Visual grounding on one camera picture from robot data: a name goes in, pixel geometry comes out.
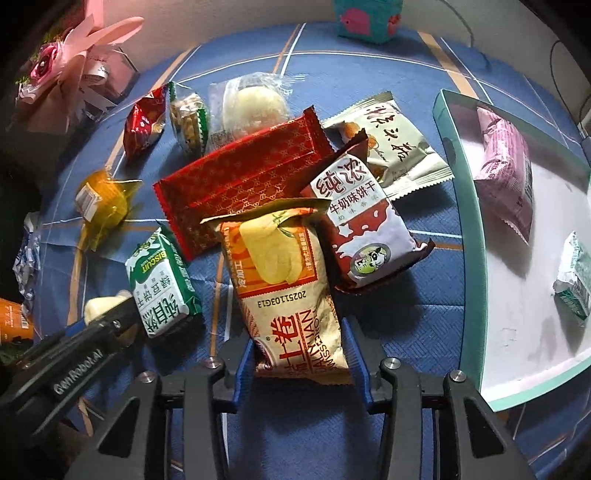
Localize green clear nut packet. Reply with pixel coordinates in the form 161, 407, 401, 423
166, 82, 211, 157

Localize long red patterned snack packet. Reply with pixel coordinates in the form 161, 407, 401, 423
152, 105, 335, 261

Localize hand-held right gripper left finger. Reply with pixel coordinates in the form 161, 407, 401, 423
90, 335, 257, 480

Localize teal cube with pink patches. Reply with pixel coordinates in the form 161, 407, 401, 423
333, 0, 402, 44

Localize black cable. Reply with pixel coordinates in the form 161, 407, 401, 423
549, 39, 591, 139

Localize pink gift box with flower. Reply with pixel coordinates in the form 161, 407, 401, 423
14, 0, 141, 134

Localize mint green snack packet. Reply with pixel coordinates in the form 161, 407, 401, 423
551, 231, 591, 328

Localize small red snack packet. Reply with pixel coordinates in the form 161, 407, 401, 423
124, 85, 169, 162

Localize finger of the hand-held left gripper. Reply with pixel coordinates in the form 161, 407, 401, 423
65, 298, 149, 346

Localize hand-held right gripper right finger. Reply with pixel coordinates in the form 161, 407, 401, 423
342, 318, 539, 480

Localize orange carton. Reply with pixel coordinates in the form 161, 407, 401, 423
0, 298, 35, 342

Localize clear packet with white pastry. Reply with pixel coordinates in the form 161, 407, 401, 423
208, 73, 294, 139

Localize green white biscuit packet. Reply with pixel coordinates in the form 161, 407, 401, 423
126, 225, 204, 340

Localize cream green walnut snack packet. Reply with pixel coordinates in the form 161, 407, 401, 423
321, 91, 455, 200

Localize yellow clear cake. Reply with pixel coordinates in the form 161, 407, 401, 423
74, 168, 144, 252

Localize white box with teal rim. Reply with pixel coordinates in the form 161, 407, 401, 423
431, 89, 591, 414

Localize pink snack packet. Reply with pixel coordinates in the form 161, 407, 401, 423
473, 106, 534, 245

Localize crumpled blue white packet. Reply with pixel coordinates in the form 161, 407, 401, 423
11, 212, 42, 319

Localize cream orange chip-print snack packet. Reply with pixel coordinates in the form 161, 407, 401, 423
201, 198, 354, 386

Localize brown white milk biscuit packet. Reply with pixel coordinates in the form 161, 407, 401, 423
300, 129, 437, 294

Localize small clear white sweet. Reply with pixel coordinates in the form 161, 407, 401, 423
84, 290, 137, 335

